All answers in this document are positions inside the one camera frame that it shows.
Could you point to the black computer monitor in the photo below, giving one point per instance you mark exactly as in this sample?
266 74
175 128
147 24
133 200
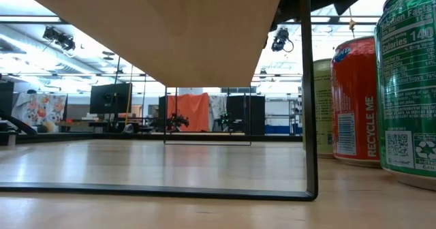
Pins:
109 97

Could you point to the blue storage bins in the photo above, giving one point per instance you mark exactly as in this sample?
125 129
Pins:
276 129

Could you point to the floral patterned cloth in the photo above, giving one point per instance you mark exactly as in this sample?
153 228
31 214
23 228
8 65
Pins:
41 111

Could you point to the silver metal bracket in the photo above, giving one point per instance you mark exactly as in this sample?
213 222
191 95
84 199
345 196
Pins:
11 139

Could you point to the metal storage rack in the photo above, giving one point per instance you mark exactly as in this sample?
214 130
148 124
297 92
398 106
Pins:
295 113

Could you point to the green Sprite can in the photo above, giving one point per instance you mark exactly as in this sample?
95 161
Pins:
405 86

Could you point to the pale green beverage can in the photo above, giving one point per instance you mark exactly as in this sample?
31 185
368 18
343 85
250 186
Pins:
325 113

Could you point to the black aluminium table frame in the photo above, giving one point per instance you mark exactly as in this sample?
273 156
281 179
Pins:
102 137

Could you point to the orange-red draped cloth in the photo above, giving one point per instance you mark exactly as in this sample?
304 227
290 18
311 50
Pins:
194 108

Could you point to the white patterned cloth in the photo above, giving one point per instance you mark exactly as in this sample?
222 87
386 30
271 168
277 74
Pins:
218 106

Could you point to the red Fanta can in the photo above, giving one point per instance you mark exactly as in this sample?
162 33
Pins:
354 96

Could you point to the black cabinet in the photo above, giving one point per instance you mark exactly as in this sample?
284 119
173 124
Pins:
253 114

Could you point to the background black robot arm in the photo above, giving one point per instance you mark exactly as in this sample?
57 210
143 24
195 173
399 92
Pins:
225 120
177 121

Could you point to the round dark ceiling fixture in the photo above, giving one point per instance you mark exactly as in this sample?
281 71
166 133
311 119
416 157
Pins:
108 58
108 53

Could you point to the black ceiling-mounted camera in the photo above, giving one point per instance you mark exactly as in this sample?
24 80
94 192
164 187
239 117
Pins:
280 40
61 40

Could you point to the wooden shelf with black legs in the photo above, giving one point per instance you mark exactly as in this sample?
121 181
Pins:
190 34

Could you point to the background desk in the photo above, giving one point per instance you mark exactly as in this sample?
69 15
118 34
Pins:
85 124

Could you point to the black upright panel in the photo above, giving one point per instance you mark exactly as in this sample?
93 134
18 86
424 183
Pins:
6 99

